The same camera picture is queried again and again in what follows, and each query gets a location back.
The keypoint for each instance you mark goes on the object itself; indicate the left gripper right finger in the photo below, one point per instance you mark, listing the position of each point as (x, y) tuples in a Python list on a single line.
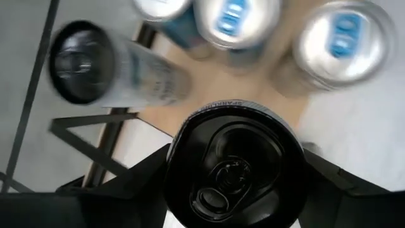
[(348, 206)]

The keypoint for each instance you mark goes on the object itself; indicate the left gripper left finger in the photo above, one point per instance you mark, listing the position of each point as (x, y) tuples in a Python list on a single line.
[(136, 196)]

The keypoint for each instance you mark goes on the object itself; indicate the white slim beverage can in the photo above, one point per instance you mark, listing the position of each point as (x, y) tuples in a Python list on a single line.
[(234, 164)]

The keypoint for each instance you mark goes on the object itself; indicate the white Celsius can palm print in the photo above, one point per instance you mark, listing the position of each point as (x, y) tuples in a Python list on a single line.
[(82, 63)]

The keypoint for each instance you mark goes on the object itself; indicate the silver blue Red Bull can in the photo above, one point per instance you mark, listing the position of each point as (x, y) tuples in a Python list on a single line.
[(345, 41), (235, 19), (161, 8)]

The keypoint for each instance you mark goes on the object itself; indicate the wooden shelf board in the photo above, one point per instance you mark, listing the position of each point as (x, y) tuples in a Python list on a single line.
[(221, 85)]

